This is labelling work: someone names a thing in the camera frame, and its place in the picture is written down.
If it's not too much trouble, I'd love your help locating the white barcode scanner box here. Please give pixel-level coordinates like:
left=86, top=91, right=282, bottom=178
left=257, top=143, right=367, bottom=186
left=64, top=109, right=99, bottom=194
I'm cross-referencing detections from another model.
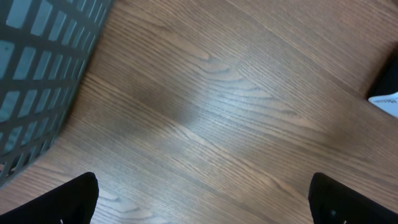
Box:
left=366, top=46, right=398, bottom=118

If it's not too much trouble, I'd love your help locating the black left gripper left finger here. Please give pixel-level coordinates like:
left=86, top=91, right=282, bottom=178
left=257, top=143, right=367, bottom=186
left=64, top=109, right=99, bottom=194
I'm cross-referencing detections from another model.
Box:
left=1, top=172, right=99, bottom=224

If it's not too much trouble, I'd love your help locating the grey plastic mesh basket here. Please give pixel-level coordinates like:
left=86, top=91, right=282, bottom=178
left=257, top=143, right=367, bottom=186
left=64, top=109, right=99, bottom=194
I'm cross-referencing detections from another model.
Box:
left=1, top=0, right=113, bottom=185

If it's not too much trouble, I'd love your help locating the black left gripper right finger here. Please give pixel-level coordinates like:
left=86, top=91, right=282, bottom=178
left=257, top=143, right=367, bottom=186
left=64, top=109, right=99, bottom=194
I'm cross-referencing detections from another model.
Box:
left=308, top=172, right=397, bottom=224

